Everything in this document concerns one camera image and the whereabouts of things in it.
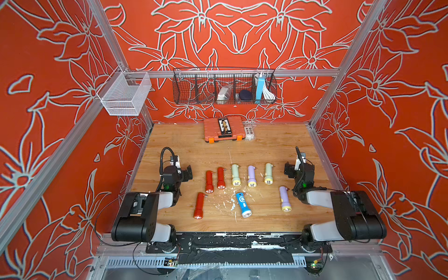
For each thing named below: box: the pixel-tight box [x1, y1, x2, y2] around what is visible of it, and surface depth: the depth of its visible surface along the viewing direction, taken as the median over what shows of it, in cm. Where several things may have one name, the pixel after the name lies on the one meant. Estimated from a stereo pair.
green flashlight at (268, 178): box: [264, 162, 273, 185], surface depth 93 cm
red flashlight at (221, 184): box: [217, 166, 226, 190], surface depth 92 cm
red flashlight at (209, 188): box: [205, 170, 215, 194], surface depth 91 cm
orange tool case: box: [203, 116, 246, 144], surface depth 111 cm
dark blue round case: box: [239, 89, 253, 101], surface depth 96 cm
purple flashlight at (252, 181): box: [247, 165, 257, 188], surface depth 92 cm
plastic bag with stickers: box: [243, 126, 255, 142], surface depth 112 cm
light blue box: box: [255, 77, 266, 104], surface depth 91 cm
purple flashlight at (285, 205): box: [279, 186, 292, 213], surface depth 85 cm
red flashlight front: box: [193, 191, 205, 220], surface depth 84 cm
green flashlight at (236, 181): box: [231, 163, 241, 187], surface depth 92 cm
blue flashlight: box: [235, 191, 253, 219], surface depth 83 cm
